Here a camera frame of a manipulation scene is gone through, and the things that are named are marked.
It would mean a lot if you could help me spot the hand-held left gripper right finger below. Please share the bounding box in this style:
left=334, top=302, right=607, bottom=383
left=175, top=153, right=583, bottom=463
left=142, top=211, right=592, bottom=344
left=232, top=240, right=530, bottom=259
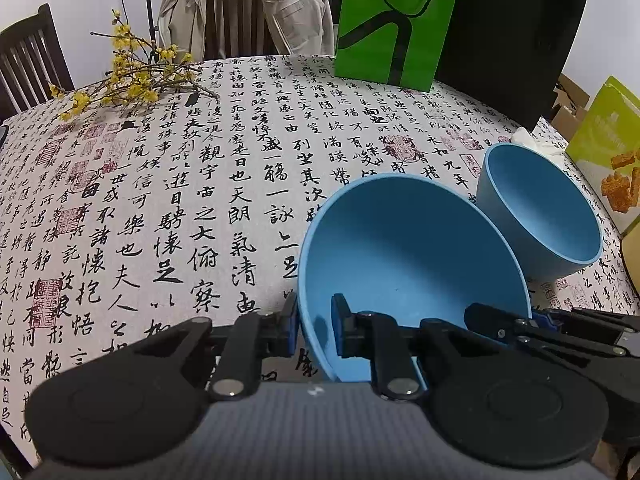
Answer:
left=331, top=292, right=503, bottom=402

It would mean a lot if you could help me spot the yellow blossom branch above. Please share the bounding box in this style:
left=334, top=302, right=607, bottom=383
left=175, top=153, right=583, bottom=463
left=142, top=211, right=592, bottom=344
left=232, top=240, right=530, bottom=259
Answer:
left=48, top=8, right=221, bottom=122

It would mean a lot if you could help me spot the medium blue bowl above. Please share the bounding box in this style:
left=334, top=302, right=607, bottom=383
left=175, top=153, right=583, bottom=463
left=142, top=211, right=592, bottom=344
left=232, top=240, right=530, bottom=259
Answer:
left=298, top=174, right=532, bottom=383

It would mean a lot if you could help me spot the yellow thermos jug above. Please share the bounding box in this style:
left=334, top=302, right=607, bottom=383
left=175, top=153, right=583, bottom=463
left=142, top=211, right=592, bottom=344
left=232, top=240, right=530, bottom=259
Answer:
left=620, top=230, right=640, bottom=281

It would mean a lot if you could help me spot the beige jacket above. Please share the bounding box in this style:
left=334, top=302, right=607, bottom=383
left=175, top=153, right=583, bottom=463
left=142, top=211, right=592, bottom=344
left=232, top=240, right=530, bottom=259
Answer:
left=157, top=0, right=335, bottom=61

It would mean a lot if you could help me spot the green snack box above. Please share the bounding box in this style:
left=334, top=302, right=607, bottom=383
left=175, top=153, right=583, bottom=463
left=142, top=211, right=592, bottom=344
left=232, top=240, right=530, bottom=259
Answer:
left=565, top=76, right=640, bottom=233

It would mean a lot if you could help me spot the studio light on stand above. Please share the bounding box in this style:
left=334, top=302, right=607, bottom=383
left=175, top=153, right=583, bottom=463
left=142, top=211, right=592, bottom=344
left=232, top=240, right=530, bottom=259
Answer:
left=142, top=0, right=161, bottom=63

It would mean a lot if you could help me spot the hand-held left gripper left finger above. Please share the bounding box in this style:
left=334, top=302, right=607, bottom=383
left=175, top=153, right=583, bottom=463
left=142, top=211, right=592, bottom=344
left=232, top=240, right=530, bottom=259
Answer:
left=129, top=292, right=299, bottom=402

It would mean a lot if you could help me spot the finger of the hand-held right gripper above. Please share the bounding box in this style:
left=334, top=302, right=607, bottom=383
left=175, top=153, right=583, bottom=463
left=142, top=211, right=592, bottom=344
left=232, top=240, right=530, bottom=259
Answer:
left=464, top=302, right=626, bottom=359
left=531, top=306, right=640, bottom=334

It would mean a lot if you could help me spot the calligraphy printed tablecloth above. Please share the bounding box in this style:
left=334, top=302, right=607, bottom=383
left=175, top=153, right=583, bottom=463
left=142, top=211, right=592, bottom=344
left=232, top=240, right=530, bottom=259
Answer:
left=0, top=52, right=640, bottom=466

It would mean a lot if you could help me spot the small blue bowl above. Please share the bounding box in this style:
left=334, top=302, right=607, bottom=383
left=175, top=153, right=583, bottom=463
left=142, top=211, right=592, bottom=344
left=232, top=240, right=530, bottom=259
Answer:
left=476, top=142, right=604, bottom=281

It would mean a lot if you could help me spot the dark wooden chair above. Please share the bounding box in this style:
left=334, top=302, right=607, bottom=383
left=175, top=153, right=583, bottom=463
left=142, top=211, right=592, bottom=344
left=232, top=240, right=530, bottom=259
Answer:
left=0, top=3, right=75, bottom=123

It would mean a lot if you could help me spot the wooden chair under jacket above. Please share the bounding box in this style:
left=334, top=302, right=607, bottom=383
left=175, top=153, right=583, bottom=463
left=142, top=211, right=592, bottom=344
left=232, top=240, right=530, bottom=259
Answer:
left=204, top=0, right=271, bottom=58

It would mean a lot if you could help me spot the black paper bag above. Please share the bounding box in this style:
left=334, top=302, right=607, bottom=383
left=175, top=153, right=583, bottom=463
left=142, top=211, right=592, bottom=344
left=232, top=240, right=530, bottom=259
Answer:
left=434, top=0, right=591, bottom=132

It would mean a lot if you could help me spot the brown cardboard box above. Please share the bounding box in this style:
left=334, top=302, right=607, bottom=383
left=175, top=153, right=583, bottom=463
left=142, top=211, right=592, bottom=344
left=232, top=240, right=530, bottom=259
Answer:
left=550, top=74, right=591, bottom=136

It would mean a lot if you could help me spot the green paper bag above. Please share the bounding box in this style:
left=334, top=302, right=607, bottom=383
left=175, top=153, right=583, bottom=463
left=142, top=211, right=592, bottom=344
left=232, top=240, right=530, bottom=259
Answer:
left=333, top=0, right=464, bottom=92

